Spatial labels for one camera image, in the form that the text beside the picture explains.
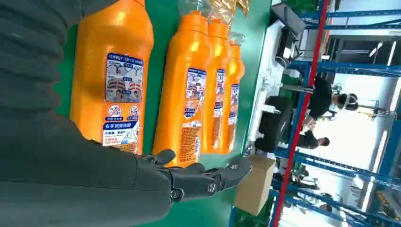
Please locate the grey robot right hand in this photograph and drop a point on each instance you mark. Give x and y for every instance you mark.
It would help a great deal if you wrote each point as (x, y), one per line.
(62, 175)

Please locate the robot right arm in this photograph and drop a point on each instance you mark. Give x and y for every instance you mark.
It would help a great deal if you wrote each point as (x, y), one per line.
(28, 53)

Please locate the green table mat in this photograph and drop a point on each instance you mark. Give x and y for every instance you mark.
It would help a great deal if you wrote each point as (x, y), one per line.
(159, 47)

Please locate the brown cardboard box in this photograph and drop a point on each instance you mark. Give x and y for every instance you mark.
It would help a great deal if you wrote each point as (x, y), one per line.
(255, 185)

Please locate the green plastic crate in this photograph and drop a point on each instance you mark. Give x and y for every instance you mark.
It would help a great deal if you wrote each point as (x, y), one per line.
(253, 221)

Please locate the black bag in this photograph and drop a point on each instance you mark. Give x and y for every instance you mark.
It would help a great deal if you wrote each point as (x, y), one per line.
(275, 125)

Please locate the white table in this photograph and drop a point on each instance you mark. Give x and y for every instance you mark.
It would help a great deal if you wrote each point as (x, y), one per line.
(269, 72)

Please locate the red pole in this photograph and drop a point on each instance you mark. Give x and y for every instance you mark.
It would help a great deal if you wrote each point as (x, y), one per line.
(300, 119)

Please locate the person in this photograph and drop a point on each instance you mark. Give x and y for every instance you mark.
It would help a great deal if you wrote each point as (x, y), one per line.
(310, 141)
(322, 97)

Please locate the dark tablet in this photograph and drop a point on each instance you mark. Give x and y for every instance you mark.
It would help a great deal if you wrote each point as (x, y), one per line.
(288, 17)

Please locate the blue metal rack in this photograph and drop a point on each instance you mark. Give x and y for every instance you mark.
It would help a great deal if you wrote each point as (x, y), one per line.
(344, 67)

